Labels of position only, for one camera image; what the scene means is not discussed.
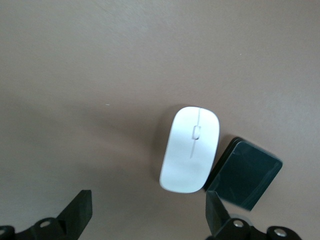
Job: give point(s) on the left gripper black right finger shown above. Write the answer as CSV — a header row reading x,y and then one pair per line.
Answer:
x,y
217,217

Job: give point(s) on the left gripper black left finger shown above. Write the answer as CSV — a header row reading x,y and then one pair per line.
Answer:
x,y
75,215

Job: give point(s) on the small black box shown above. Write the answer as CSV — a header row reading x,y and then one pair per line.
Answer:
x,y
245,175

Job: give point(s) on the white computer mouse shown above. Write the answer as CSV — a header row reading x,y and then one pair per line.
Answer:
x,y
190,155

